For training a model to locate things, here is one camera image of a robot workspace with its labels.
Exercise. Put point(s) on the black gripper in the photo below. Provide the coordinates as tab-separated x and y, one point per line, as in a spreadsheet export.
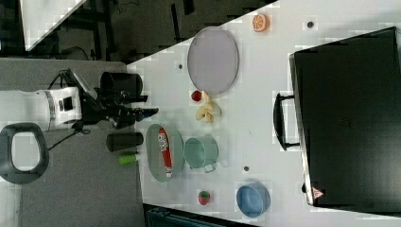
102	104

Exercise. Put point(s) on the red plush ketchup bottle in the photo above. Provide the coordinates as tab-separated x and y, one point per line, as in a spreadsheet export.
165	149

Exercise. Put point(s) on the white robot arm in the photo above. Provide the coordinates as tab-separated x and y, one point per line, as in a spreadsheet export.
27	116

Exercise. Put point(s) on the grey-green metal strainer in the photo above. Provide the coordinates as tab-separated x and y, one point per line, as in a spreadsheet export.
155	159

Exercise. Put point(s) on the green marker pen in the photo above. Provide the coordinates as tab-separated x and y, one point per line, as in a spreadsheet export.
125	159

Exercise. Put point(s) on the small red toy strawberry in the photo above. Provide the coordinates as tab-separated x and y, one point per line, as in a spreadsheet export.
196	96

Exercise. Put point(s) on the peeled toy banana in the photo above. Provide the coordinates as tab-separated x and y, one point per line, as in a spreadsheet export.
209	110

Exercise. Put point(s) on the green metal pot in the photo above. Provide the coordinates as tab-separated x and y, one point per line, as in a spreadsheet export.
201	153

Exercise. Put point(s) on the grey round plate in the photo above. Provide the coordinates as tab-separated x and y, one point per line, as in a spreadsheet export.
212	60

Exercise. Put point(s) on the dark teal crate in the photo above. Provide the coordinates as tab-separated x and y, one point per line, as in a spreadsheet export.
163	217

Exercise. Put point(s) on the red toy strawberry green leaves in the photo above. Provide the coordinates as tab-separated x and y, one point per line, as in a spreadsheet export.
204	197

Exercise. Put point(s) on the blue bowl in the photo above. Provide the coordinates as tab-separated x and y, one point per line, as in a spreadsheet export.
253	199

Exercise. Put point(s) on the toy orange slice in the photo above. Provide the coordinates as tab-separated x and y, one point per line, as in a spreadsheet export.
260	22

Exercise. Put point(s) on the black toaster oven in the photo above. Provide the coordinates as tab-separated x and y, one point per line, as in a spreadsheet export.
347	105

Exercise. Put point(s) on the large black cylinder post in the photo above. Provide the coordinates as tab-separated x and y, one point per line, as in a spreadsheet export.
131	83

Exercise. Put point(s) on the small black cylinder post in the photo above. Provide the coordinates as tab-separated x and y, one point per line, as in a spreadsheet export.
120	141

